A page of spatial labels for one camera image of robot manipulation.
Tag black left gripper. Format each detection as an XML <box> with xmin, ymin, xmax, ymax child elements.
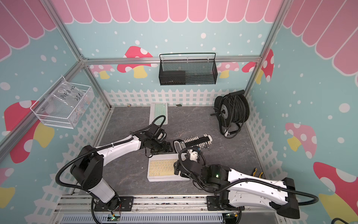
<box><xmin>149</xmin><ymin>138</ymin><xmax>173</xmax><ymax>155</ymax></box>

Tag green key keyboard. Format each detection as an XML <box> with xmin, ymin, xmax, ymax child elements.
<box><xmin>149</xmin><ymin>103</ymin><xmax>168</xmax><ymax>125</ymax></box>

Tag yellow key white keyboard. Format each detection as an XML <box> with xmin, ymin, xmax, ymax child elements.
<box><xmin>147</xmin><ymin>154</ymin><xmax>189</xmax><ymax>182</ymax></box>

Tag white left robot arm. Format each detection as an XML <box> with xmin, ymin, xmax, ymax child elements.
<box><xmin>55</xmin><ymin>124</ymin><xmax>173</xmax><ymax>211</ymax></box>

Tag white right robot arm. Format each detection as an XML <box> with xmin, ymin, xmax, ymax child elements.
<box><xmin>173</xmin><ymin>147</ymin><xmax>319</xmax><ymax>219</ymax></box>

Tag black box in basket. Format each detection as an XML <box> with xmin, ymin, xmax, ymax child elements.
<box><xmin>159</xmin><ymin>71</ymin><xmax>186</xmax><ymax>85</ymax></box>

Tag plastic bag in basket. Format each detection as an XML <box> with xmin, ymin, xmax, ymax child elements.
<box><xmin>50</xmin><ymin>80</ymin><xmax>85</xmax><ymax>114</ymax></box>

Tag yellow handled pliers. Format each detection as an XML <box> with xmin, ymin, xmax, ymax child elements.
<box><xmin>251</xmin><ymin>168</ymin><xmax>264</xmax><ymax>178</ymax></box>

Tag black cable reel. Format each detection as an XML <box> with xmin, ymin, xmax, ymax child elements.
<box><xmin>211</xmin><ymin>90</ymin><xmax>250</xmax><ymax>139</ymax></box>

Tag black wire mesh basket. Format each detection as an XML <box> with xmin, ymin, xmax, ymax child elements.
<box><xmin>159</xmin><ymin>52</ymin><xmax>218</xmax><ymax>85</ymax></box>

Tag clear wire wall basket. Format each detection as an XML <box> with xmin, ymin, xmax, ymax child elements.
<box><xmin>30</xmin><ymin>77</ymin><xmax>95</xmax><ymax>129</ymax></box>

